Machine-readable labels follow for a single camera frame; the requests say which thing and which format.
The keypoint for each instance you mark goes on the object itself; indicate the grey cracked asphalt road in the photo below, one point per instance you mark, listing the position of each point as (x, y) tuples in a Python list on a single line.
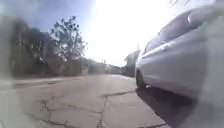
[(80, 100)]

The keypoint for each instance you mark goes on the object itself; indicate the tree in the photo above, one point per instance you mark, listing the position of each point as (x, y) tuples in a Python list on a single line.
[(68, 40)]

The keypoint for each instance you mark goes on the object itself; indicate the white car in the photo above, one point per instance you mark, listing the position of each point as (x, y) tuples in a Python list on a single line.
[(180, 63)]

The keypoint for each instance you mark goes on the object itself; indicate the dark building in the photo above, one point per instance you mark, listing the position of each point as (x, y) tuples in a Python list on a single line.
[(31, 53)]

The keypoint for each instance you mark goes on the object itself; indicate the long wall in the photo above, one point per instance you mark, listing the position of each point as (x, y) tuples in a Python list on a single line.
[(96, 68)]

